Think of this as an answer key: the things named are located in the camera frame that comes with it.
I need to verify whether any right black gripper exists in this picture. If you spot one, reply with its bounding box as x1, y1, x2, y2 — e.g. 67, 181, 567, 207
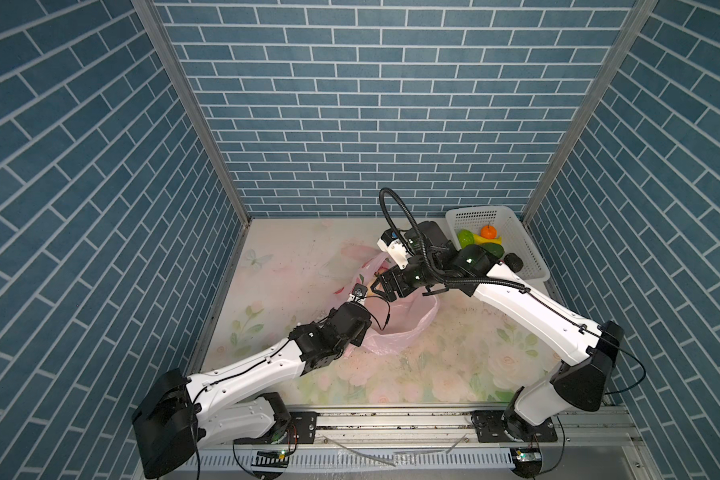
367, 258, 441, 299

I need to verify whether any pink plastic bag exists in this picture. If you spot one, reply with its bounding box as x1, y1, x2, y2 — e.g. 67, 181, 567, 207
329, 253, 440, 356

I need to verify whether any light green fruit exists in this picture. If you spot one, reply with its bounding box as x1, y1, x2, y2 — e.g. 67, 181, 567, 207
457, 229, 475, 248

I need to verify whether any dark green fruit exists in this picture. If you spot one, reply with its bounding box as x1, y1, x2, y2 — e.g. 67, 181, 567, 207
481, 242, 505, 260

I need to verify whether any dark avocado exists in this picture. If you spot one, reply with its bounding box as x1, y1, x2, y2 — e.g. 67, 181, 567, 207
503, 253, 525, 274

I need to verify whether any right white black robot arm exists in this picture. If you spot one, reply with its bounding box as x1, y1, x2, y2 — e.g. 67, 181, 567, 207
372, 240, 623, 430

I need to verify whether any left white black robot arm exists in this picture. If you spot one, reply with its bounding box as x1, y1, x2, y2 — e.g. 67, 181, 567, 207
131, 302, 373, 479

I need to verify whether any yellow banana in basket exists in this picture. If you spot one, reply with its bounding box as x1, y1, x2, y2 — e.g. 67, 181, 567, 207
472, 234, 503, 245

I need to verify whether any white plastic basket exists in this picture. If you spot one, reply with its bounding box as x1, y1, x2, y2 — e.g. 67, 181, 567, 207
446, 206, 550, 282

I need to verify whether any orange tangerine in basket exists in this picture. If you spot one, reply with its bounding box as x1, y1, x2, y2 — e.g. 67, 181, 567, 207
479, 225, 498, 240

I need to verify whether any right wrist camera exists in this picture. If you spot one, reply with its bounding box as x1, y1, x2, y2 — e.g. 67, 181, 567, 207
377, 228, 416, 269

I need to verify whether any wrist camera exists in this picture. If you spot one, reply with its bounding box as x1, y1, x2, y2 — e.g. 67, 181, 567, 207
349, 283, 368, 303
377, 228, 416, 269

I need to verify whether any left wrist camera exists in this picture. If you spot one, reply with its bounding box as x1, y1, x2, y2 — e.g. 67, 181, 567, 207
349, 283, 368, 303

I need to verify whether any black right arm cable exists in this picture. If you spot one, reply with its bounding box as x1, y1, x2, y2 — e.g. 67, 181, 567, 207
378, 187, 529, 295

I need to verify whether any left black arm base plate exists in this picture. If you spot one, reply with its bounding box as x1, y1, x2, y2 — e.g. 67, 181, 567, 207
234, 411, 318, 445

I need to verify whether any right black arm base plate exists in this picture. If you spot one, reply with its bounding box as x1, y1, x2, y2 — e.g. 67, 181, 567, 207
470, 410, 558, 444

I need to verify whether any aluminium front rail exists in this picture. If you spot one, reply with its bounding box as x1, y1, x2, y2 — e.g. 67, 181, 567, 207
143, 404, 649, 451

